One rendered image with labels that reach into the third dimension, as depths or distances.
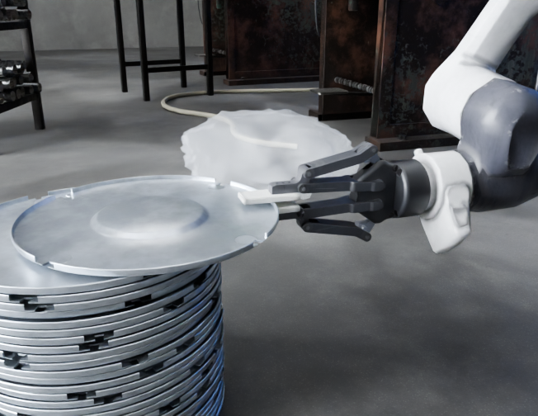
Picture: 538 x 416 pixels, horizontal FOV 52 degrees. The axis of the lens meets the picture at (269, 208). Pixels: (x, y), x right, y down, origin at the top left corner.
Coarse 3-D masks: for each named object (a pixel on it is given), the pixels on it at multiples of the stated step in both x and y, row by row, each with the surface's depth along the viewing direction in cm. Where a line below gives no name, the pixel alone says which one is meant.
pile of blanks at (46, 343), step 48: (144, 288) 51; (192, 288) 55; (0, 336) 50; (48, 336) 49; (96, 336) 51; (144, 336) 52; (192, 336) 57; (0, 384) 52; (48, 384) 51; (96, 384) 51; (144, 384) 54; (192, 384) 59
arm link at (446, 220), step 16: (432, 160) 70; (448, 160) 70; (464, 160) 71; (432, 176) 70; (448, 176) 69; (464, 176) 69; (432, 192) 70; (448, 192) 68; (464, 192) 69; (432, 208) 71; (448, 208) 68; (464, 208) 68; (432, 224) 72; (448, 224) 68; (464, 224) 67; (432, 240) 72; (448, 240) 69
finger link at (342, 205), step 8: (328, 200) 70; (336, 200) 70; (344, 200) 70; (376, 200) 69; (304, 208) 69; (312, 208) 68; (320, 208) 68; (328, 208) 68; (336, 208) 68; (344, 208) 69; (352, 208) 69; (360, 208) 69; (368, 208) 69; (376, 208) 69; (304, 216) 67; (312, 216) 68; (320, 216) 68
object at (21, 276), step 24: (48, 192) 72; (0, 216) 65; (0, 240) 58; (0, 264) 53; (24, 264) 53; (48, 264) 53; (0, 288) 48; (24, 288) 47; (48, 288) 47; (72, 288) 48; (96, 288) 48
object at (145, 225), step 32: (96, 192) 71; (128, 192) 71; (160, 192) 71; (192, 192) 71; (224, 192) 71; (32, 224) 60; (64, 224) 60; (96, 224) 59; (128, 224) 59; (160, 224) 59; (192, 224) 59; (224, 224) 60; (256, 224) 60; (32, 256) 51; (96, 256) 53; (128, 256) 53; (160, 256) 53; (192, 256) 53; (224, 256) 52
